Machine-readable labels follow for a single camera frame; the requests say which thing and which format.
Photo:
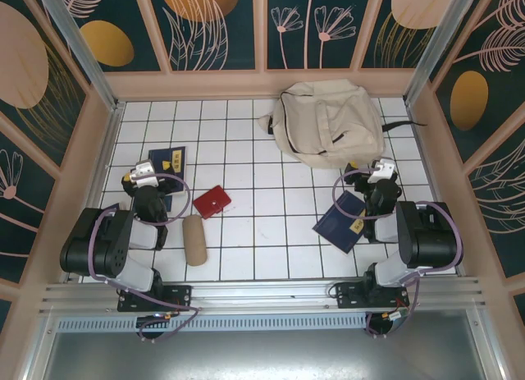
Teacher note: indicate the aluminium corner post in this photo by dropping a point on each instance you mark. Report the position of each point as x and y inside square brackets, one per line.
[439, 39]
[78, 43]

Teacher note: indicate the tan pencil case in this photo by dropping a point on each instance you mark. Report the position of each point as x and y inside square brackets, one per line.
[195, 240]

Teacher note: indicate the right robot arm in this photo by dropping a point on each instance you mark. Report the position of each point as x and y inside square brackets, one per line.
[426, 240]

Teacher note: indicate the grey metal sheet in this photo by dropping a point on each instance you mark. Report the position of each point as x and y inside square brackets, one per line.
[262, 355]

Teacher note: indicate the aluminium rail frame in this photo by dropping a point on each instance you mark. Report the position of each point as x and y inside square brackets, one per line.
[262, 291]

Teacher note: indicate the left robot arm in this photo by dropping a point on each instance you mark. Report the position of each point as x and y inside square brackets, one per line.
[102, 248]

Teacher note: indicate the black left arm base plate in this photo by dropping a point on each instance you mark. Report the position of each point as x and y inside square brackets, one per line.
[176, 298]

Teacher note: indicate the red snap wallet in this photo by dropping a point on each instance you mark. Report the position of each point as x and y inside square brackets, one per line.
[211, 201]

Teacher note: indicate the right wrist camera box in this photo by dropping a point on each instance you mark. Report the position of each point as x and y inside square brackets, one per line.
[381, 170]

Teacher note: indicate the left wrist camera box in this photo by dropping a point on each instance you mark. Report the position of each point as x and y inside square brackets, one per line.
[144, 173]

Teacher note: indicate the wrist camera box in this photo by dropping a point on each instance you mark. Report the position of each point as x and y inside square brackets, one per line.
[144, 173]
[381, 170]

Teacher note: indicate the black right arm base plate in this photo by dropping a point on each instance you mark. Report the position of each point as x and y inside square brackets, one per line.
[348, 296]

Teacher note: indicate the beige canvas backpack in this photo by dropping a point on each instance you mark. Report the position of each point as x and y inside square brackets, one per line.
[328, 121]

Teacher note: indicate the blue book yellow label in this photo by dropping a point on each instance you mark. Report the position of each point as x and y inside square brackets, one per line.
[162, 156]
[338, 222]

